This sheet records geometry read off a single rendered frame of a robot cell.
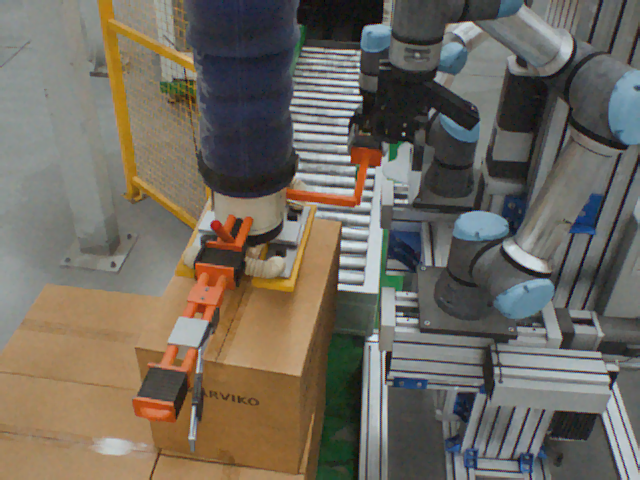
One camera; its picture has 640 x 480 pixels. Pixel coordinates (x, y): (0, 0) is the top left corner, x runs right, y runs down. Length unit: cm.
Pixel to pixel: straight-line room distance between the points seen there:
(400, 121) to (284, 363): 73
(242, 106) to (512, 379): 85
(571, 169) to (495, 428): 113
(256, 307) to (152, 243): 182
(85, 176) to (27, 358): 114
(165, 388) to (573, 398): 92
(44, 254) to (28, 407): 152
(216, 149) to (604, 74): 79
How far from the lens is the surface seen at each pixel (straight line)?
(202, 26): 135
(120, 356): 217
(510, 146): 164
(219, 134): 145
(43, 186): 405
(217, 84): 139
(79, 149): 308
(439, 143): 191
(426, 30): 96
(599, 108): 127
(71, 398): 210
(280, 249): 161
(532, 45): 126
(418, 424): 241
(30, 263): 350
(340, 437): 260
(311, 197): 164
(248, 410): 168
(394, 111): 101
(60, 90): 297
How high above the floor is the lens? 211
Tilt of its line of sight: 37 degrees down
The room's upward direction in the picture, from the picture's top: 2 degrees clockwise
